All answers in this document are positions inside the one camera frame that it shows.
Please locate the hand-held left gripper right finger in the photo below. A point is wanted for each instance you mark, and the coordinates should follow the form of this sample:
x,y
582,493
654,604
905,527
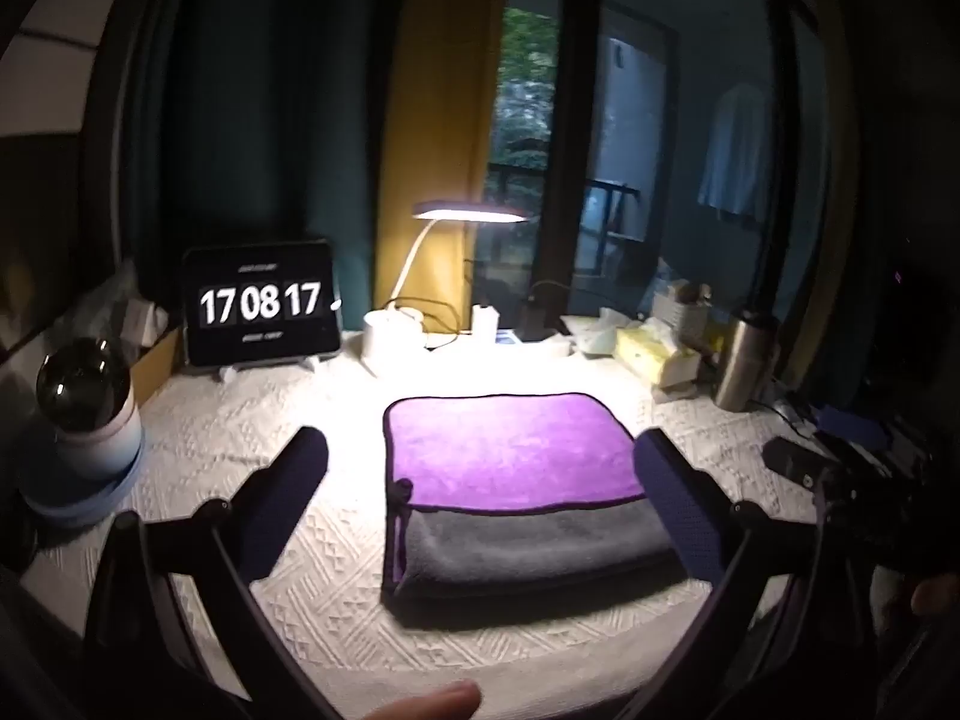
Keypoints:
x,y
679,510

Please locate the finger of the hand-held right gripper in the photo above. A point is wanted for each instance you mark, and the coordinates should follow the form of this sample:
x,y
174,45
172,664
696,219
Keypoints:
x,y
791,459

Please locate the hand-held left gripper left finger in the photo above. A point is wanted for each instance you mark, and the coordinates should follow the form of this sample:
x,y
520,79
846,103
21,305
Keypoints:
x,y
289,491

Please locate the grey towel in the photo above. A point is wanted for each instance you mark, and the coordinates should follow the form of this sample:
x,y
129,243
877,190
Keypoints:
x,y
525,547

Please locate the purple towel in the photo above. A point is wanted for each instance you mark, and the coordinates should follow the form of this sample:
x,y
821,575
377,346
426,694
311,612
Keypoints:
x,y
517,450

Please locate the person's right hand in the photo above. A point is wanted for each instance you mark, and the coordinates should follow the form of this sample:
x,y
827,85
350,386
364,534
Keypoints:
x,y
936,594

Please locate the stainless steel bottle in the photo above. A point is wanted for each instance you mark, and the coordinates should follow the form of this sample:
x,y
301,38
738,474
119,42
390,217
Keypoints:
x,y
742,360

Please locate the white patterned tablecloth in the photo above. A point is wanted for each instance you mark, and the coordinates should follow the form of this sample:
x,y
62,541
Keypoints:
x,y
300,615

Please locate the white tablet stand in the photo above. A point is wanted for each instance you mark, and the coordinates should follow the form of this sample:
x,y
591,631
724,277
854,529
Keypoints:
x,y
232,371

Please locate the yellow tissue box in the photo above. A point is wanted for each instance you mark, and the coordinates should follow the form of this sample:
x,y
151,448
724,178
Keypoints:
x,y
660,356

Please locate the cardboard box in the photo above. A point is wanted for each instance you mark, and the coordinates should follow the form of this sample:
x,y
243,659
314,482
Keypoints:
x,y
154,364

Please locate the white storage basket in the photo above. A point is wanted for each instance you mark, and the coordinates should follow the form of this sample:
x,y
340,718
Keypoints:
x,y
679,306

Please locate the crumpled white tissue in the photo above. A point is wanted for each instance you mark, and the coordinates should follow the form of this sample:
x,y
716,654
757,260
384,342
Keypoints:
x,y
604,334

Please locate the black tablet clock display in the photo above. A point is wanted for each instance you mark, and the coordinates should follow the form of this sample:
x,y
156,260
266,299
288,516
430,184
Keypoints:
x,y
261,301

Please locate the small white bottle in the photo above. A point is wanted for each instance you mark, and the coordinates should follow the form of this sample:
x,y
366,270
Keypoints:
x,y
485,321

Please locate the white desk lamp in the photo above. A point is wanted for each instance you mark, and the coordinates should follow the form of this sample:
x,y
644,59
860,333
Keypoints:
x,y
420,262

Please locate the hanging white shirt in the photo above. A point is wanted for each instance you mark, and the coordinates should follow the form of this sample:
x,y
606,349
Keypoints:
x,y
733,150

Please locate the teal curtain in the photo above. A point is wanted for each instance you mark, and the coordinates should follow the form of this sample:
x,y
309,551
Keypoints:
x,y
255,105

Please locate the yellow curtain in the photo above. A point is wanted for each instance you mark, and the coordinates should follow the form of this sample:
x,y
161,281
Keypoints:
x,y
435,120

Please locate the white round security camera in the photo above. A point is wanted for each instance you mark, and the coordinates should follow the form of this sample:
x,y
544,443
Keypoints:
x,y
86,409

